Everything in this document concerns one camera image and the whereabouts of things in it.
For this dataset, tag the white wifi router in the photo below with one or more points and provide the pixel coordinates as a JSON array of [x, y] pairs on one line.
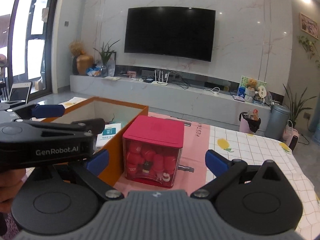
[[161, 78]]

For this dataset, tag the framed wall picture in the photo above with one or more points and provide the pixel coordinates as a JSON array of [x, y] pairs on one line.
[[309, 26]]

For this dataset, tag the white laptop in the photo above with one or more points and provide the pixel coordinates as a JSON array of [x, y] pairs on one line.
[[20, 91]]

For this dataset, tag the tall leafy floor plant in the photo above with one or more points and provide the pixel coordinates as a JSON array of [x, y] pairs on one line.
[[296, 105]]

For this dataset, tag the golden round vase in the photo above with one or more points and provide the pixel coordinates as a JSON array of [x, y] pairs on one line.
[[83, 62]]

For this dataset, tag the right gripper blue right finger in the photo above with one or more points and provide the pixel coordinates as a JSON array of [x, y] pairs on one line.
[[226, 172]]

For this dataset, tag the grey metal trash can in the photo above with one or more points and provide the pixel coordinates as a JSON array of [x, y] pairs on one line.
[[277, 122]]

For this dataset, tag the black wall television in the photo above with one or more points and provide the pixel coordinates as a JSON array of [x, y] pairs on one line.
[[172, 31]]

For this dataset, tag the red lidded clear box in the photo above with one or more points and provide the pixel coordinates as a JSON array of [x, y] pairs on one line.
[[152, 150]]

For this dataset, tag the pink bin with black bag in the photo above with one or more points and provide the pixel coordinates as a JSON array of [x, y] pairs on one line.
[[249, 122]]

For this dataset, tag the green potted plant in vase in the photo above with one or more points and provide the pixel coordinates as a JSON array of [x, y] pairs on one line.
[[105, 53]]

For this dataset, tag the teddy bear toy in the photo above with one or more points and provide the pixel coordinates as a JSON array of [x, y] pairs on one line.
[[251, 84]]

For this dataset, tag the orange white storage box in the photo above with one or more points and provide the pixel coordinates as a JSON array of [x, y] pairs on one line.
[[111, 118]]

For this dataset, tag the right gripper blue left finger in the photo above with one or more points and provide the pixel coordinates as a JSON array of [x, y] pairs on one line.
[[86, 174]]

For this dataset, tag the white marble tv bench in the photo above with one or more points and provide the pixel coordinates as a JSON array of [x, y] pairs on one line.
[[192, 101]]

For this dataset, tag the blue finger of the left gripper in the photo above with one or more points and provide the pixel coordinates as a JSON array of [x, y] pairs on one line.
[[94, 126], [47, 111]]

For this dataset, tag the white teal booklet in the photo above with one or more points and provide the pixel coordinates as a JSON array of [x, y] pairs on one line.
[[107, 134]]

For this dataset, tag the left hand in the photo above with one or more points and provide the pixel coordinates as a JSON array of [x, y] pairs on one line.
[[10, 184]]

